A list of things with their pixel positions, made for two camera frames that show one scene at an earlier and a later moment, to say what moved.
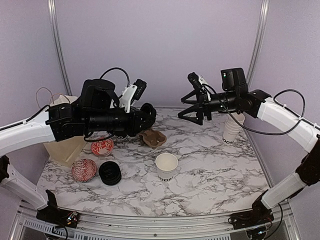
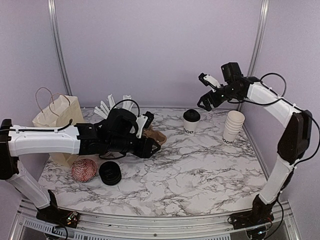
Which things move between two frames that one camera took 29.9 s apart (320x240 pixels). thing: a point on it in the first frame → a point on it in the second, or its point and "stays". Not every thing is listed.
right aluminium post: [260, 36] stays
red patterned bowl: [84, 170] stays
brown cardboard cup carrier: [153, 138] stays
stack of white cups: [232, 128] stays
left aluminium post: [52, 12] stays
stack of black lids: [110, 172] stays
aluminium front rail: [285, 225] stays
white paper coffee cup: [166, 164] → [190, 127]
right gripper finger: [193, 109] → [208, 105]
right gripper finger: [194, 92] → [205, 99]
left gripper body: [132, 126] → [143, 151]
